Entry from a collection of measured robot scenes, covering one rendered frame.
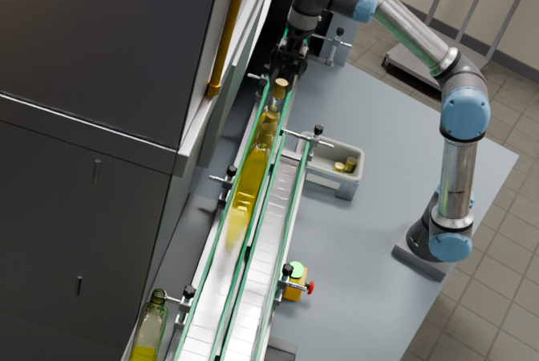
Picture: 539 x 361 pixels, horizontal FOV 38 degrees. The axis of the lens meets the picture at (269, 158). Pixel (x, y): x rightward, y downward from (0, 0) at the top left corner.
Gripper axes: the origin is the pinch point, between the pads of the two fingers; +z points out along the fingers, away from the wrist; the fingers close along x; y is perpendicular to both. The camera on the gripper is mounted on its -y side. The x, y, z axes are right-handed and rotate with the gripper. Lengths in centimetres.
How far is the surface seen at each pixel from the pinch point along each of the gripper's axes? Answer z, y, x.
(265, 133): 7.3, 13.1, 0.1
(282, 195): 34.4, 2.1, 10.6
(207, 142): 15.7, 13.5, -13.6
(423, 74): 111, -235, 76
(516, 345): 122, -58, 128
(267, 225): 34.4, 16.5, 8.8
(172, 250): 34, 37, -13
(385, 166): 47, -46, 43
